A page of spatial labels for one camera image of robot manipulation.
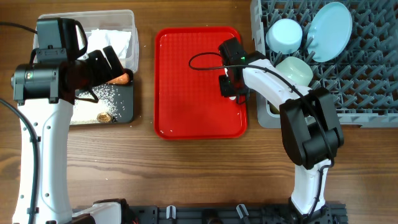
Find yellow plastic cup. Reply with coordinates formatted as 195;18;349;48
269;104;280;114

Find white paper napkin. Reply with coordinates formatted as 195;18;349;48
86;29;131;59

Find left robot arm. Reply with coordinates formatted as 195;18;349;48
12;18;124;223

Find light blue bowl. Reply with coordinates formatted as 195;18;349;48
266;19;303;54

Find grey dishwasher rack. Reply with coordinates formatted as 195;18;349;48
250;0;397;128

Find clear plastic bin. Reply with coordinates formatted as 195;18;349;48
39;9;139;72

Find black plastic tray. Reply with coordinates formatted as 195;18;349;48
75;70;134;124

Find orange carrot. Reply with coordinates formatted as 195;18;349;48
107;73;130;85

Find white rice pile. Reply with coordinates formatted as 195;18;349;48
70;84;120;125

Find light blue plate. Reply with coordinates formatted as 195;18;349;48
307;2;353;62

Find mint green bowl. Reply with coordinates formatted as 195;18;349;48
276;57;313;86

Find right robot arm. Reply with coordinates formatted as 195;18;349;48
218;37;344;223

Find brown food scrap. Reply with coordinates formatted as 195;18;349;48
96;112;113;123

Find red serving tray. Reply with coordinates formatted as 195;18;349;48
154;27;248;140

